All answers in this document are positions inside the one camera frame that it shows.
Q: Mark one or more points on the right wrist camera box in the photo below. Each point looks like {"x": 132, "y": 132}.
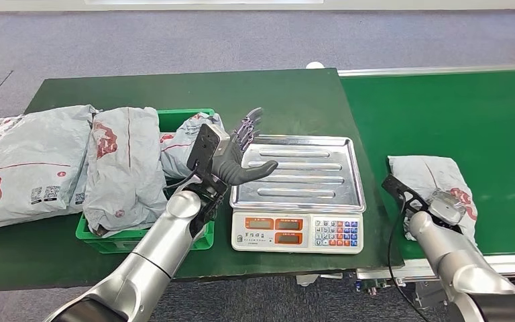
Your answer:
{"x": 402, "y": 191}

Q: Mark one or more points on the pillow-shaped grey parcel bag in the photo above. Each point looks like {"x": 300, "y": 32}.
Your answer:
{"x": 422, "y": 171}

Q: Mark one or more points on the white round cap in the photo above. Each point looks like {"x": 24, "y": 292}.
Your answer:
{"x": 315, "y": 65}

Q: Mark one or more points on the green conveyor belt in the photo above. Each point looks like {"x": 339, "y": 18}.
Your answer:
{"x": 462, "y": 111}

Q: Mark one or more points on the steel weighing tray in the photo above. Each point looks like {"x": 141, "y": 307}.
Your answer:
{"x": 302, "y": 173}

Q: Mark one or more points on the grey parcel bag red print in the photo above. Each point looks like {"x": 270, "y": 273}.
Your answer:
{"x": 182, "y": 142}

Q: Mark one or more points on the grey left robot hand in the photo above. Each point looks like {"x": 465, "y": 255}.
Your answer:
{"x": 235, "y": 171}

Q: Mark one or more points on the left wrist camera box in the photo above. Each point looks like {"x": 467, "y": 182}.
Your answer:
{"x": 204, "y": 146}

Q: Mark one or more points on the white electronic scale body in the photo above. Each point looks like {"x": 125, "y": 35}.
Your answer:
{"x": 302, "y": 246}

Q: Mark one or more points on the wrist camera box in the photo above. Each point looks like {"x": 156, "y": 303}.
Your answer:
{"x": 204, "y": 146}
{"x": 402, "y": 191}

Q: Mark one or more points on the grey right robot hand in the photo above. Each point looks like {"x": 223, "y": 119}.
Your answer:
{"x": 446, "y": 206}

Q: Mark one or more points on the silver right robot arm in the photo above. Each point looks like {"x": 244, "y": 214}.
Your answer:
{"x": 457, "y": 258}

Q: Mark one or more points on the green plastic crate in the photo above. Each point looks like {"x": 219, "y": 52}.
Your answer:
{"x": 173, "y": 122}

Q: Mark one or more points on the large flat grey parcel bag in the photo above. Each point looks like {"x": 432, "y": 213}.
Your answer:
{"x": 31, "y": 164}

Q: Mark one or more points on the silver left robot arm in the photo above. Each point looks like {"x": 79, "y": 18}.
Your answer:
{"x": 164, "y": 249}

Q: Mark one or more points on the grey table foot bracket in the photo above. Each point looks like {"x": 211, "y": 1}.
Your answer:
{"x": 307, "y": 280}

